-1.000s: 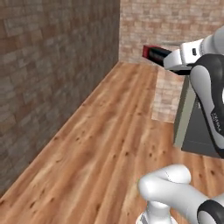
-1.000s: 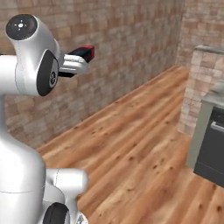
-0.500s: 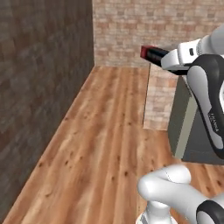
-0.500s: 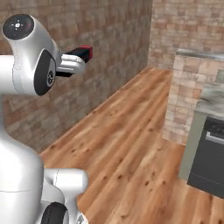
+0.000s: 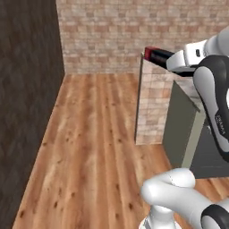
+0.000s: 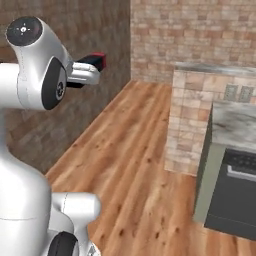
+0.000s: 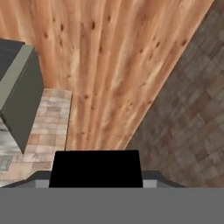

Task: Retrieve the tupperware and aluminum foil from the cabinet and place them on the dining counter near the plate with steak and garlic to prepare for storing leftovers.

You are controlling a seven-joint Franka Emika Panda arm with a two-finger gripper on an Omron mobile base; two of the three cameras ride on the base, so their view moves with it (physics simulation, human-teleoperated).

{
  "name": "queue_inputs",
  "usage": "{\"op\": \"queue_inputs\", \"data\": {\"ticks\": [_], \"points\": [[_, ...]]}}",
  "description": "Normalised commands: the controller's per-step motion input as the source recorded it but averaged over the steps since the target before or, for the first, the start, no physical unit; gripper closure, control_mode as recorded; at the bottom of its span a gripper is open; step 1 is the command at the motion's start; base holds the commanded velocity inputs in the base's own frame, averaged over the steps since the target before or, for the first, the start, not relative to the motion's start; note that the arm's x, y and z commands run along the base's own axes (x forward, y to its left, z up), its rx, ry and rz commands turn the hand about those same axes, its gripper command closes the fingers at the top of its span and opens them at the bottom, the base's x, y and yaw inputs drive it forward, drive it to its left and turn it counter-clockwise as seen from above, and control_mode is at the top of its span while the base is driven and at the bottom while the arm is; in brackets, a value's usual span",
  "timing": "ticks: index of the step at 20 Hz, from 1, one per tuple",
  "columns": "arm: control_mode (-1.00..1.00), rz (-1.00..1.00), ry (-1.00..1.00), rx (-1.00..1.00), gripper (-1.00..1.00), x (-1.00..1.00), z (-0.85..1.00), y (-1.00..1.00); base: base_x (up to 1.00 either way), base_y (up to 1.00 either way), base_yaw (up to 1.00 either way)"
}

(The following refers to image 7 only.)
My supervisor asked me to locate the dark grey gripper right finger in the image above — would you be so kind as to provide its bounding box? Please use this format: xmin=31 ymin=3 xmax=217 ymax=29
xmin=141 ymin=170 xmax=187 ymax=189

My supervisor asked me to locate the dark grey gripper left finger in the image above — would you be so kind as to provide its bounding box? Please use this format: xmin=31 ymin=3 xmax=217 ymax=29
xmin=2 ymin=170 xmax=53 ymax=189

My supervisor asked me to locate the wooden plank cabinet panel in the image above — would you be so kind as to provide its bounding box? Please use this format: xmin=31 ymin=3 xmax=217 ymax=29
xmin=0 ymin=0 xmax=215 ymax=151

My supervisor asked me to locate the grey-green cupboard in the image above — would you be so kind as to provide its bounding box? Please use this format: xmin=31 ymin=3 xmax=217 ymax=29
xmin=0 ymin=38 xmax=46 ymax=155

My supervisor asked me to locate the grey wall socket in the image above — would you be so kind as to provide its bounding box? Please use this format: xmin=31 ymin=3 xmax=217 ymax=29
xmin=0 ymin=155 xmax=14 ymax=172

